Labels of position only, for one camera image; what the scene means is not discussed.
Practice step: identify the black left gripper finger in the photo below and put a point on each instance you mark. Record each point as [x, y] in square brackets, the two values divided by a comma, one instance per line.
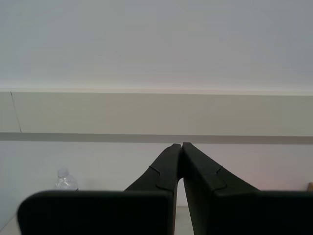
[97, 213]
[244, 213]

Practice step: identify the clear plastic water bottle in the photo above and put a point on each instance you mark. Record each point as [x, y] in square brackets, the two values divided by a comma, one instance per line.
[65, 180]

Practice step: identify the brown cardboard box white label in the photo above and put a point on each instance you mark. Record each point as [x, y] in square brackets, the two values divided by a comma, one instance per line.
[310, 186]

